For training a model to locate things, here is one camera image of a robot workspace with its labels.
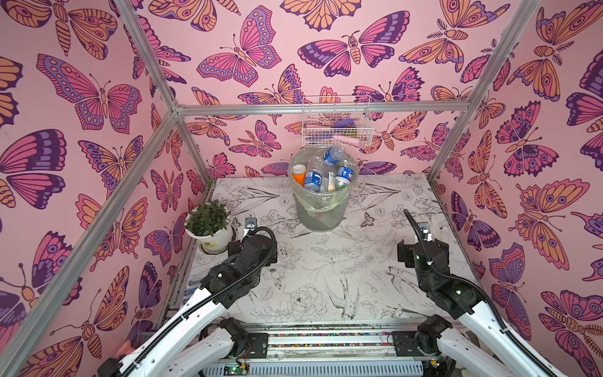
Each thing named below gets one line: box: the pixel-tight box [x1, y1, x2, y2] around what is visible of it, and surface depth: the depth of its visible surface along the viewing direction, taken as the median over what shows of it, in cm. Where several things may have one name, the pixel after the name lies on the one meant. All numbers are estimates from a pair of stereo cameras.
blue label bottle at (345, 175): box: [335, 159, 356, 190], surface depth 85 cm
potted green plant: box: [184, 199, 234, 253], surface depth 87 cm
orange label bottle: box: [291, 164, 307, 188], surface depth 88 cm
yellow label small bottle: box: [327, 171, 337, 192], surface depth 87 cm
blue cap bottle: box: [303, 168, 323, 193], surface depth 85 cm
